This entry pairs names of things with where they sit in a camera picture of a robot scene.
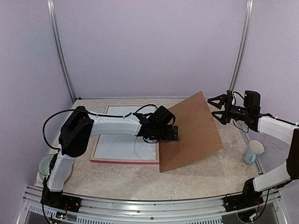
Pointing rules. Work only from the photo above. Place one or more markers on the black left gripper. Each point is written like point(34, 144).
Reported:
point(170, 136)

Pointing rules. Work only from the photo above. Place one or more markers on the green ceramic bowl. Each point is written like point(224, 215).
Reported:
point(44, 163)

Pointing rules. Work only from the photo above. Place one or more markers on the aluminium front rail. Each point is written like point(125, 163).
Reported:
point(96, 210)

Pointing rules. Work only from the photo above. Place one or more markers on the pink wooden picture frame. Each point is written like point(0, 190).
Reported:
point(120, 120)

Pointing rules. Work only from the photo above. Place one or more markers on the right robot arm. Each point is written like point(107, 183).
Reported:
point(278, 134)

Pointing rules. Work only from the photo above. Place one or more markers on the light blue ceramic mug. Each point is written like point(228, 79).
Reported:
point(252, 151)

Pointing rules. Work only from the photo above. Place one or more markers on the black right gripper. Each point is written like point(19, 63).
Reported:
point(225, 118)

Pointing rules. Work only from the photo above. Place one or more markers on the aluminium corner post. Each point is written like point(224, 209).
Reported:
point(59, 49)
point(242, 45)

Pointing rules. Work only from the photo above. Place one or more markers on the right aluminium corner post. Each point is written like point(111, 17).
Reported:
point(242, 45)

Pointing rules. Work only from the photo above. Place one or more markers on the brown cardboard backing board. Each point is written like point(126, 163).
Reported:
point(198, 135)

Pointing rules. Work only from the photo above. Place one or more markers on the dark landscape photo print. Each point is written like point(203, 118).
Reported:
point(124, 148)

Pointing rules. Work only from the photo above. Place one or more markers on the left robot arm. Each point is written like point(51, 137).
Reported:
point(82, 124)

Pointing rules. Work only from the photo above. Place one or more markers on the left aluminium corner post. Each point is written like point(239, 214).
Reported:
point(59, 49)

